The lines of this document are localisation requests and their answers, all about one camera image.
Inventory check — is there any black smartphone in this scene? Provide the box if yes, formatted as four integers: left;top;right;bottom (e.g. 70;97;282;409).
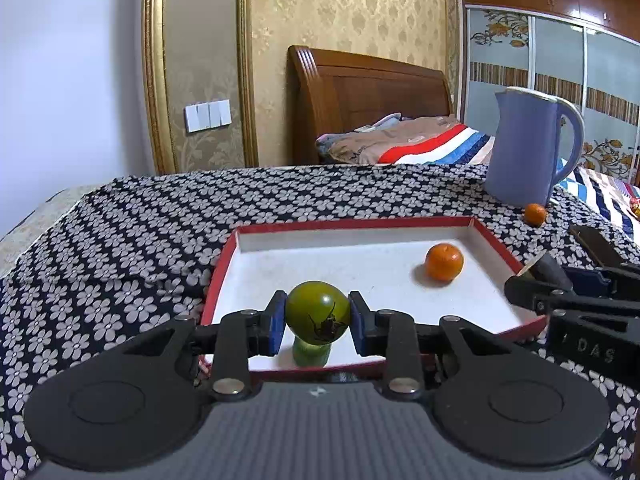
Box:
568;224;625;268

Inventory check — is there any green pepper piece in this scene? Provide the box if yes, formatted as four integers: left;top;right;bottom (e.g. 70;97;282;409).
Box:
292;337;331;367

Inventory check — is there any glass sliding wardrobe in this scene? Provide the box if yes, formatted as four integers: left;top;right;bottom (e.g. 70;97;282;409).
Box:
461;0;639;182

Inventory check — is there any large green tomato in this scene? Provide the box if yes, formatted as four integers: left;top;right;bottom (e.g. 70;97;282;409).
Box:
285;281;350;346

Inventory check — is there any black white floral tablecloth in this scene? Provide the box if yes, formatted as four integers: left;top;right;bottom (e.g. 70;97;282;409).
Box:
1;165;639;479

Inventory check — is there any striped folded blanket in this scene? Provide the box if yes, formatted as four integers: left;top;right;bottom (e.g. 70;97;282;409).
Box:
316;113;495;165

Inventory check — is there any white wall switch panel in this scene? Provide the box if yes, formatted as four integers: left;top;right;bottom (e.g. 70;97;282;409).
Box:
184;100;232;133

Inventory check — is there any gold wall moulding frame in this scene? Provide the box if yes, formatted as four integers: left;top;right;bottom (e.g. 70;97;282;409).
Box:
141;0;258;174

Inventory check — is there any orange mandarin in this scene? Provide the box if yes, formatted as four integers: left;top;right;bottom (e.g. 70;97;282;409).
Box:
424;243;464;283

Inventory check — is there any red white shallow box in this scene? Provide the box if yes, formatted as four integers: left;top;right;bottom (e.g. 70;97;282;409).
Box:
201;217;547;340

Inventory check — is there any blue plastic pitcher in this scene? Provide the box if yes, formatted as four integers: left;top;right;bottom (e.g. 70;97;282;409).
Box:
485;87;585;208

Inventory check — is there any small orange kumquat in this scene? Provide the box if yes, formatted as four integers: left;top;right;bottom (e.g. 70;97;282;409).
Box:
523;203;548;228

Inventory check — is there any wooden bed headboard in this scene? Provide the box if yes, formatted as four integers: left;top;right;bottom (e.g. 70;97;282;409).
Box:
288;46;454;165

